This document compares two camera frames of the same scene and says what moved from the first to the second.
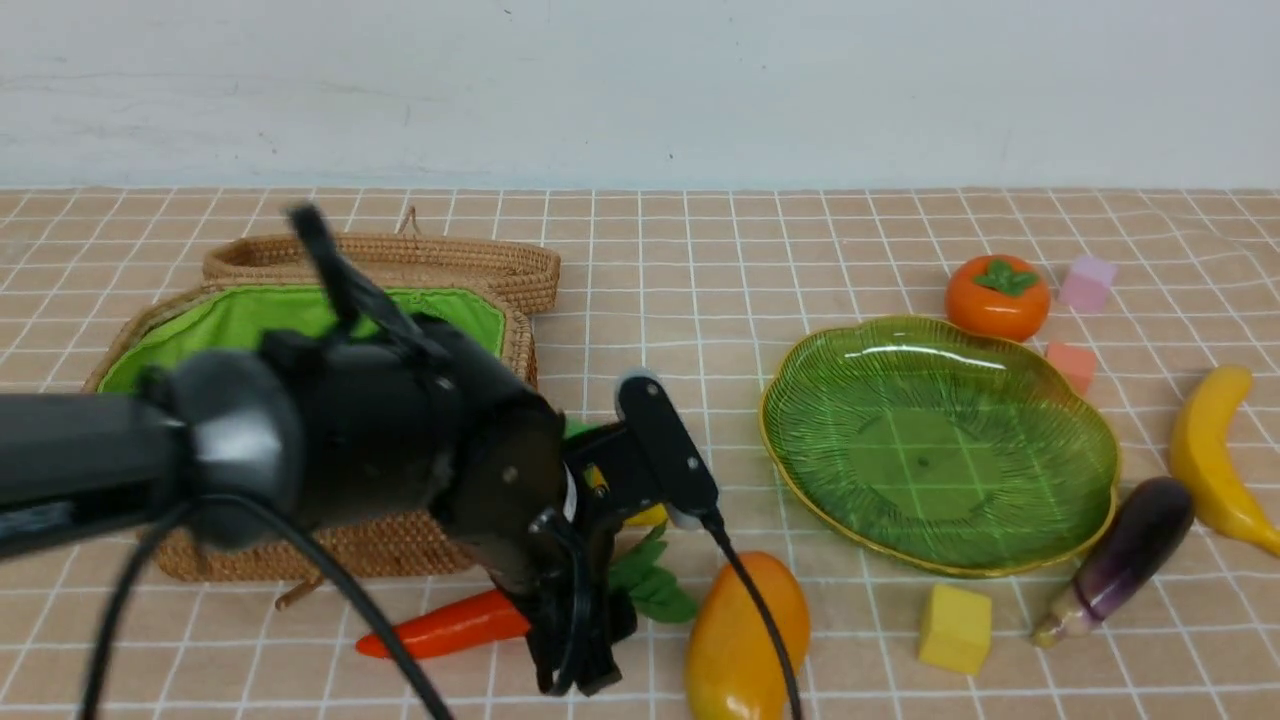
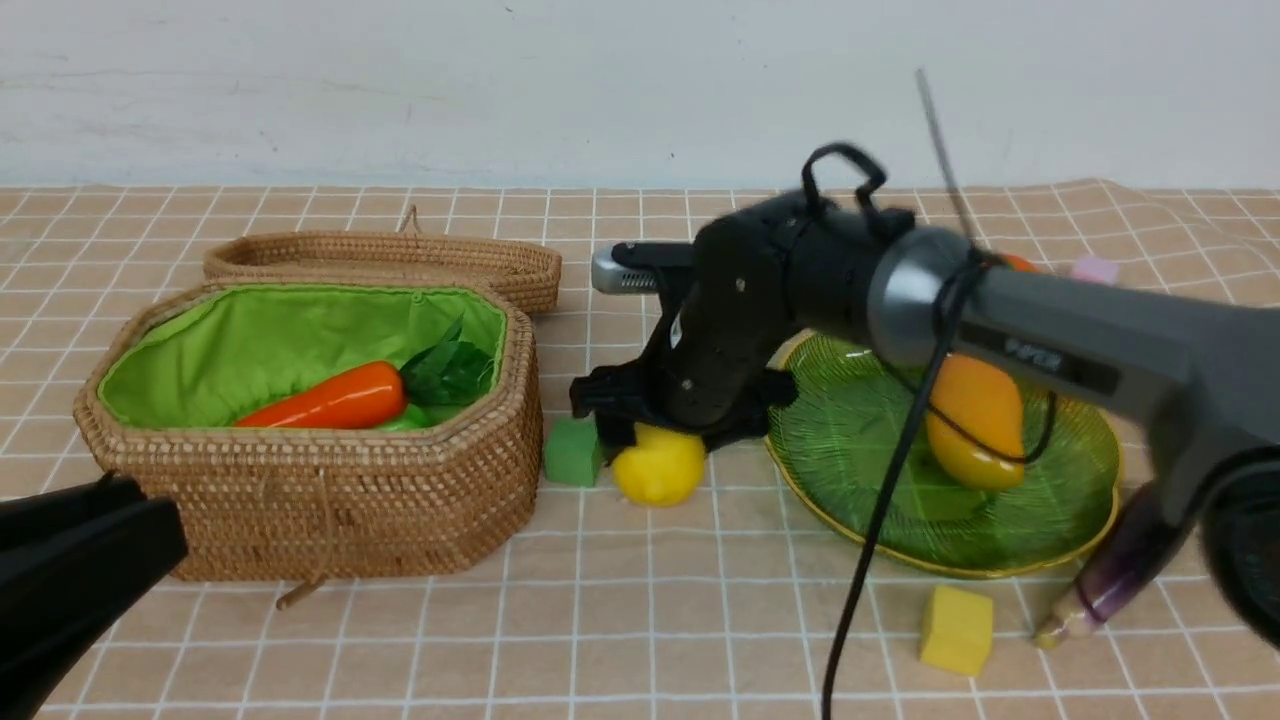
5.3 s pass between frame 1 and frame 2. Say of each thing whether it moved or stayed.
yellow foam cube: stayed
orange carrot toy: moved
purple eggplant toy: stayed
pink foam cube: stayed
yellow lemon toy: moved
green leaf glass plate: stayed
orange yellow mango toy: moved
